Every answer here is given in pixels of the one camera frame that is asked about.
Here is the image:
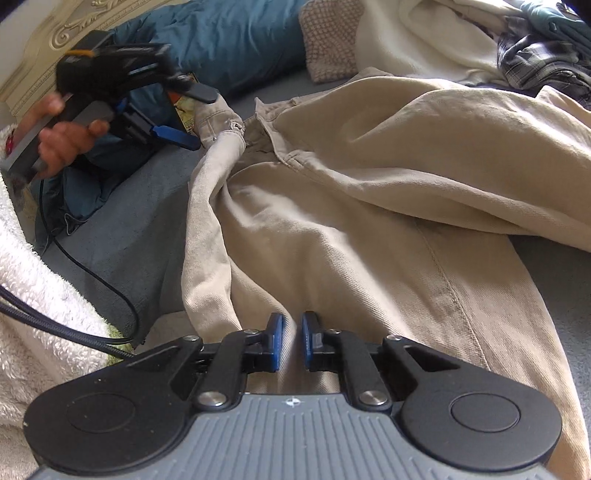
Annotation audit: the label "smartphone with lit screen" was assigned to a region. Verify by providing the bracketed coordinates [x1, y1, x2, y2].
[166, 73, 198, 137]

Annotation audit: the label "blue quilted duvet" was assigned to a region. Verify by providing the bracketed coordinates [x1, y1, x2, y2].
[33, 1, 305, 251]

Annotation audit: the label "person's left hand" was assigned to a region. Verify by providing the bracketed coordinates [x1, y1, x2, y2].
[13, 92, 109, 179]

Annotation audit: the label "pink checked pillow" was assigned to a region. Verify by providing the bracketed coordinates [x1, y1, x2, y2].
[298, 0, 363, 84]

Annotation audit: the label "cream knitted sweater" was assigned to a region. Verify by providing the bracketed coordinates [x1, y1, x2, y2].
[355, 0, 525, 86]

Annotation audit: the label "black cable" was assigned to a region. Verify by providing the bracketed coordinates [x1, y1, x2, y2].
[0, 177, 143, 361]

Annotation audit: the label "black white plaid shirt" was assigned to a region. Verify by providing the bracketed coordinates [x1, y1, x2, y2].
[497, 16, 590, 109]

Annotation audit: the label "grey blue bed sheet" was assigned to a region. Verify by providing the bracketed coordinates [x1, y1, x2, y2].
[41, 68, 591, 416]

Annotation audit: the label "teal blue garment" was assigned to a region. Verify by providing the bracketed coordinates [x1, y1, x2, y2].
[514, 1, 590, 56]

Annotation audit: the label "cream carved headboard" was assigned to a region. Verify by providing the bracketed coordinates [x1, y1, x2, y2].
[1, 1, 170, 123]

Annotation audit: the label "white fluffy towel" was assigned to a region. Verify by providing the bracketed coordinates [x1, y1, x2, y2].
[0, 124, 136, 480]

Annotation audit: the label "beige trousers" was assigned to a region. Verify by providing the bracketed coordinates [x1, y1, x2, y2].
[180, 68, 591, 480]

